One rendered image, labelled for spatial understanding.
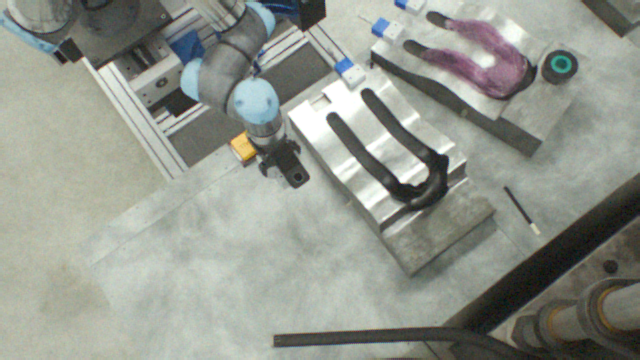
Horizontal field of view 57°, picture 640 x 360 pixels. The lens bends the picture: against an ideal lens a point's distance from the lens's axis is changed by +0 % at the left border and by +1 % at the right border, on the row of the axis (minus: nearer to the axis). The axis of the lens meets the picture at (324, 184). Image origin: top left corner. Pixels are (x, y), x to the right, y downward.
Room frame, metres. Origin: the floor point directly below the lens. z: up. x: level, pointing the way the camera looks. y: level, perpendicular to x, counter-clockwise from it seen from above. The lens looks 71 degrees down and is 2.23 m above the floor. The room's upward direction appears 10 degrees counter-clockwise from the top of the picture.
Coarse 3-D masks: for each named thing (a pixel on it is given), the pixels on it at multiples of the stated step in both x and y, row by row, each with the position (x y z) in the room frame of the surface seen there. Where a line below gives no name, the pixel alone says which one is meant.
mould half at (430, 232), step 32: (352, 96) 0.68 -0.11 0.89; (384, 96) 0.66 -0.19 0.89; (320, 128) 0.60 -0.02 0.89; (352, 128) 0.59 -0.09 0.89; (384, 128) 0.58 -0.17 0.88; (416, 128) 0.56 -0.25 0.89; (320, 160) 0.54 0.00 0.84; (352, 160) 0.51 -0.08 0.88; (384, 160) 0.49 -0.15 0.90; (416, 160) 0.46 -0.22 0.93; (352, 192) 0.42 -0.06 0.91; (384, 192) 0.40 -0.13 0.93; (448, 192) 0.39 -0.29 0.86; (480, 192) 0.38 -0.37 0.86; (384, 224) 0.33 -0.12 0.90; (416, 224) 0.33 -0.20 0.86; (448, 224) 0.31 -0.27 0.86; (480, 224) 0.31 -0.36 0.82
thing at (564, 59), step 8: (552, 56) 0.66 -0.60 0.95; (560, 56) 0.65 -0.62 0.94; (568, 56) 0.65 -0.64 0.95; (544, 64) 0.64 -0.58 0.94; (552, 64) 0.64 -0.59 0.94; (560, 64) 0.64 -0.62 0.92; (568, 64) 0.63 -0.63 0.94; (576, 64) 0.62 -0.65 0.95; (544, 72) 0.63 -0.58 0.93; (552, 72) 0.61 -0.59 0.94; (560, 72) 0.61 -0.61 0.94; (568, 72) 0.61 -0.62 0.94; (576, 72) 0.60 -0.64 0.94; (552, 80) 0.60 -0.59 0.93; (560, 80) 0.59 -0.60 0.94; (568, 80) 0.59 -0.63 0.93
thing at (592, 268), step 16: (608, 240) 0.22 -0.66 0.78; (624, 240) 0.21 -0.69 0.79; (592, 256) 0.19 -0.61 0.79; (608, 256) 0.18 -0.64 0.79; (624, 256) 0.18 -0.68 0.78; (576, 272) 0.16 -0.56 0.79; (592, 272) 0.15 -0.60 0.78; (608, 272) 0.14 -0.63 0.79; (624, 272) 0.14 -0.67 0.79; (544, 288) 0.14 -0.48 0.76; (560, 288) 0.13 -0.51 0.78; (576, 288) 0.12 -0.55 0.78; (528, 304) 0.10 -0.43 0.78; (496, 336) 0.05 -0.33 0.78
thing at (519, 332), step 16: (624, 288) 0.06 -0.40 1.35; (608, 304) 0.05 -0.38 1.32; (624, 304) 0.04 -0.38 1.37; (512, 320) 0.07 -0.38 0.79; (528, 320) 0.07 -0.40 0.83; (560, 320) 0.04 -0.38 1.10; (576, 320) 0.04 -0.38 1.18; (608, 320) 0.02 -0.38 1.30; (624, 320) 0.02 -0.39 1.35; (512, 336) 0.04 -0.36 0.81; (528, 336) 0.03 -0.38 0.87; (560, 336) 0.02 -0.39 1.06; (576, 336) 0.01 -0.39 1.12; (528, 352) 0.00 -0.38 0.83; (544, 352) -0.01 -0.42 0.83
